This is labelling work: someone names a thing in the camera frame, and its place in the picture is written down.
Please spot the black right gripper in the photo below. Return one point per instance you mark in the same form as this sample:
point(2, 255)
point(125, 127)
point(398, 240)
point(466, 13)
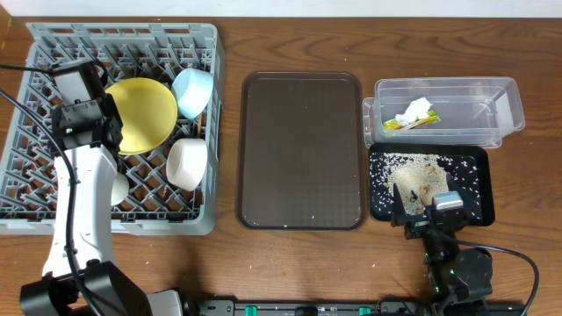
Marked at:
point(416, 227)

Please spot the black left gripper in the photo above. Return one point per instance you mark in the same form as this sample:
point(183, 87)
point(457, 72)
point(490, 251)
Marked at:
point(82, 117)

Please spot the yellow plate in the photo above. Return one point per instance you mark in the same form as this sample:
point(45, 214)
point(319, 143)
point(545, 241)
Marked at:
point(148, 111)

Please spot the white cup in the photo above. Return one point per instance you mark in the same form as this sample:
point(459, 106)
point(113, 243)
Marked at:
point(120, 189)

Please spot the white paper napkin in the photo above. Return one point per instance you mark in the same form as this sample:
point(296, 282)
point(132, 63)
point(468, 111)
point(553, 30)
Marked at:
point(418, 109)

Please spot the light blue bowl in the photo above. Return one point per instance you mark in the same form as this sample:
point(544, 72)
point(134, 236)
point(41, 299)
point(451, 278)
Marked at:
point(192, 89)

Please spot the pink white bowl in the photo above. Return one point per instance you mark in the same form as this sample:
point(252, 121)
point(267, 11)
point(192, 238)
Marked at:
point(186, 163)

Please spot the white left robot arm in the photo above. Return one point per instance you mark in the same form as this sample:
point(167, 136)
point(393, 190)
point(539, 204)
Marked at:
point(80, 276)

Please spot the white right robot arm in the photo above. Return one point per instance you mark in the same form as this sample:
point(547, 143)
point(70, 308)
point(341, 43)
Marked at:
point(459, 276)

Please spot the grey dishwasher rack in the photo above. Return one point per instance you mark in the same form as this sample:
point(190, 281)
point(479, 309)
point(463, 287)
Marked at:
point(153, 206)

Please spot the clear plastic waste bin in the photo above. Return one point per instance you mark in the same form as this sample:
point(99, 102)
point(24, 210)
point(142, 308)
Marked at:
point(477, 111)

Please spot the black tray with rice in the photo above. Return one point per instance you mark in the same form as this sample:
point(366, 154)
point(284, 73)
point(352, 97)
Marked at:
point(419, 171)

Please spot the green yellow wrapper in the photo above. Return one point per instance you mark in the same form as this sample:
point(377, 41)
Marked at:
point(394, 124)

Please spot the dark brown serving tray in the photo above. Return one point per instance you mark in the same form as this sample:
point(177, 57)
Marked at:
point(302, 154)

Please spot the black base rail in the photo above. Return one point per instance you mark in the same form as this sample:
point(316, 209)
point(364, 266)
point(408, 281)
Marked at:
point(225, 307)

